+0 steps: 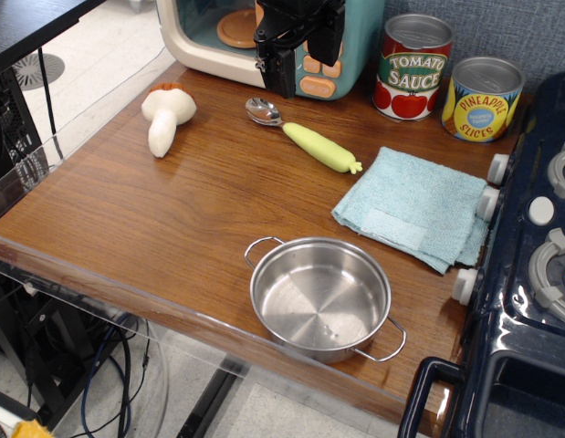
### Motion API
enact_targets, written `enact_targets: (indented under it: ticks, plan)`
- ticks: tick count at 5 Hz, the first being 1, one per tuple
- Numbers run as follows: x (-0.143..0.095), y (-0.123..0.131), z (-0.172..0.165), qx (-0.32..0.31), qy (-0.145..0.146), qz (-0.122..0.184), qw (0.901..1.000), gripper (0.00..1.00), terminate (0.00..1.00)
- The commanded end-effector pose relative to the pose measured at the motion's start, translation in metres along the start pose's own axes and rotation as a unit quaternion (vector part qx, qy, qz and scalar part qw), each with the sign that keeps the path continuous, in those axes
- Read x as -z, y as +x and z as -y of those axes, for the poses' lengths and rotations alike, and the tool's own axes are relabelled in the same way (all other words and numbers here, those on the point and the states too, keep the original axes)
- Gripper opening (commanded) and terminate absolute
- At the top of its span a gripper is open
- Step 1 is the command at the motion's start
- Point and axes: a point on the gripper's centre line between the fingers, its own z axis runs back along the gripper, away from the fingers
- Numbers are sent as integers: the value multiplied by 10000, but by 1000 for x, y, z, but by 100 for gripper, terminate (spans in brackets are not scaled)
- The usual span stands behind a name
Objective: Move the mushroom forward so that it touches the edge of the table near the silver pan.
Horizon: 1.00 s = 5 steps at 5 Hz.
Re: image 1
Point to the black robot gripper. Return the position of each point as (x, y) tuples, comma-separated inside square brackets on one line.
[(320, 23)]

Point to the white plush mushroom toy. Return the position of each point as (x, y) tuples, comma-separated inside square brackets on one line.
[(166, 106)]

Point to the stainless steel pan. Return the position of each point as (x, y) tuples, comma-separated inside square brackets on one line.
[(321, 297)]

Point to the teal toy microwave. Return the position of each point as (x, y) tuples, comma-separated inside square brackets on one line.
[(217, 38)]

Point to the tomato sauce can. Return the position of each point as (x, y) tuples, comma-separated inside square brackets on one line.
[(415, 52)]

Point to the pineapple slices can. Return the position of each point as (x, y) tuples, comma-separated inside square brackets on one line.
[(482, 97)]

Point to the light blue folded cloth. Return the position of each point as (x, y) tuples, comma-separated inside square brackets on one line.
[(424, 209)]

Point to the black desk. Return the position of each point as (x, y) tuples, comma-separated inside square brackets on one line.
[(27, 25)]

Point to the dark blue toy stove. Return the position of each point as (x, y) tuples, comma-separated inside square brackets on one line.
[(510, 381)]

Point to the spoon with green handle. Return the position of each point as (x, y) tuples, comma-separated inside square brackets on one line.
[(314, 144)]

